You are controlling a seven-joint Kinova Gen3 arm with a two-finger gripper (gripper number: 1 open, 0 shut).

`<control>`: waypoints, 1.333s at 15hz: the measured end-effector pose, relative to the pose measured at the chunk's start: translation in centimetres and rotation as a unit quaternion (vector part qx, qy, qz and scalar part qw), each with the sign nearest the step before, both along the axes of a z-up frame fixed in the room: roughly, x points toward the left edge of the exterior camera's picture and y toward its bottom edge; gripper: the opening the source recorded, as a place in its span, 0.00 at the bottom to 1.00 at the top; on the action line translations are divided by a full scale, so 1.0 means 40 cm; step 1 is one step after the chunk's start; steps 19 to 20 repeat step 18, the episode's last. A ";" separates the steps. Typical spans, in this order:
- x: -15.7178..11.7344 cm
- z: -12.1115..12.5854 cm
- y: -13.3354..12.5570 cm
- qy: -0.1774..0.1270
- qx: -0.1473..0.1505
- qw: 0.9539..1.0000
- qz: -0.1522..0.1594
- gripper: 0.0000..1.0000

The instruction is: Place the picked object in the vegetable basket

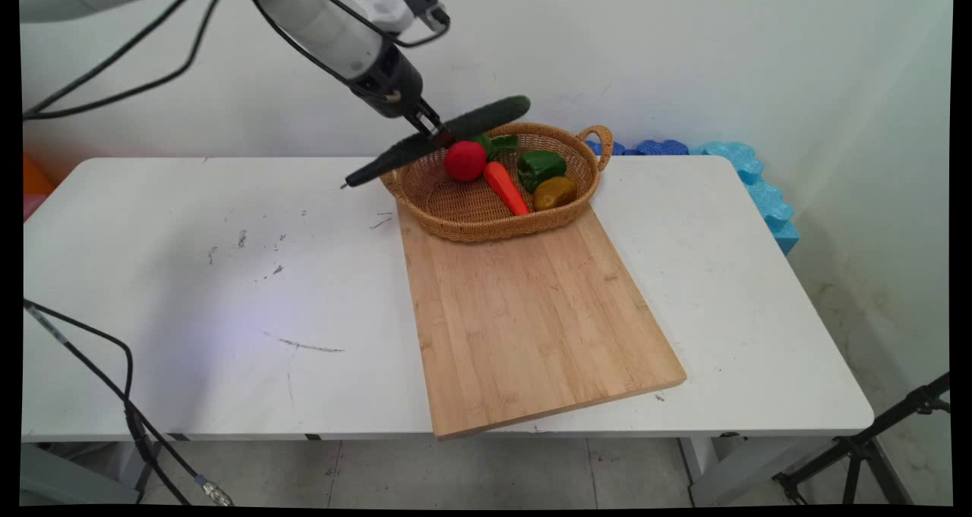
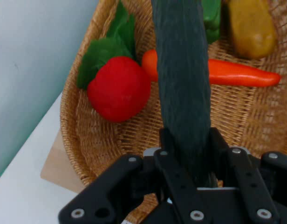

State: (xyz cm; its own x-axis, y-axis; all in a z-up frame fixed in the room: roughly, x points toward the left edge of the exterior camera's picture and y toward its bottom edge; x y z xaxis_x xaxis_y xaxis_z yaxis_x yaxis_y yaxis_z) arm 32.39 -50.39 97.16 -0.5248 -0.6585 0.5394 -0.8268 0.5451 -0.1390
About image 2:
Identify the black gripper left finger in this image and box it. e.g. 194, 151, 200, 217
58, 127, 198, 224

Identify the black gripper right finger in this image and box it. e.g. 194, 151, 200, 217
197, 127, 287, 224

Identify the dark green toy cucumber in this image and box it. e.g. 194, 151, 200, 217
150, 0, 212, 188

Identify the woven wicker basket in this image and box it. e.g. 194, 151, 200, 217
60, 0, 287, 224

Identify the orange toy carrot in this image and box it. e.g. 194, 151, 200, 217
141, 49, 281, 88

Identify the red radish with green leaves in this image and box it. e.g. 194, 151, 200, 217
76, 0, 151, 124

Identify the bamboo cutting board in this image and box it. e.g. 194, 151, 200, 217
40, 130, 86, 195

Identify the yellow-brown toy potato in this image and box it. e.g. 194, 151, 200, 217
228, 0, 277, 59

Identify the green toy pepper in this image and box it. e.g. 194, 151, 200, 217
201, 0, 223, 45

